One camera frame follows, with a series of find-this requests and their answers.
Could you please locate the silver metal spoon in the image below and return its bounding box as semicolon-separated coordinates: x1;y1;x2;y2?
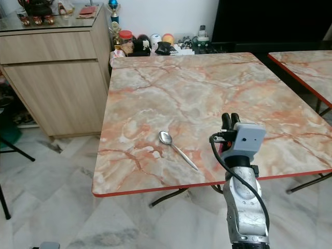
159;131;200;172

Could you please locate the marble pattern folding table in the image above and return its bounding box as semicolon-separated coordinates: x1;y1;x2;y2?
268;50;332;117
92;51;332;209

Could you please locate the green and white figure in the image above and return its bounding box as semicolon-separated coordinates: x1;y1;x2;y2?
196;24;212;53

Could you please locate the orange yellow ball toy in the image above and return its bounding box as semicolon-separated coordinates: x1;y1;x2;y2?
161;33;175;46

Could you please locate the black television screen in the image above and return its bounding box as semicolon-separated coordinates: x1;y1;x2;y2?
211;0;332;44

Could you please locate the white round toy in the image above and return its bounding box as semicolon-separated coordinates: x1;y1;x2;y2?
149;33;162;50

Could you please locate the black plush toy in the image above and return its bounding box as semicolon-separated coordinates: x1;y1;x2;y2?
133;35;150;56

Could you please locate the jar with red lid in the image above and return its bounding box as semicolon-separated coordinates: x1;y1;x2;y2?
118;30;134;53

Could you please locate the light wooden cabinet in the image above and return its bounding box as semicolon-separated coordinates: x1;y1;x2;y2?
0;7;113;141

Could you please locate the dark teapot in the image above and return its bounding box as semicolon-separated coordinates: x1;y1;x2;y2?
18;0;56;17

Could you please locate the blue and gold trophy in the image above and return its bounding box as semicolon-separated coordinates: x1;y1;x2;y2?
107;0;121;50

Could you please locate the small ornament figurine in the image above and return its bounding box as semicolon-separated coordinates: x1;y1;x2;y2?
58;1;75;17

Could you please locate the red flat box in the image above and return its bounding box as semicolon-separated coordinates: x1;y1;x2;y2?
77;5;99;19

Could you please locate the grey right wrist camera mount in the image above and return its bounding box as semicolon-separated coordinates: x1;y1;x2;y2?
232;122;267;155

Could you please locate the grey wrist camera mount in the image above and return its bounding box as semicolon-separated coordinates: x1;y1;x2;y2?
232;122;267;155
31;241;61;249

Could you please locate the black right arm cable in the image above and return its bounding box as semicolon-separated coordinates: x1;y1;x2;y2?
210;133;271;232

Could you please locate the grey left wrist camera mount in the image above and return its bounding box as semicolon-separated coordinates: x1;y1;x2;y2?
31;241;61;249

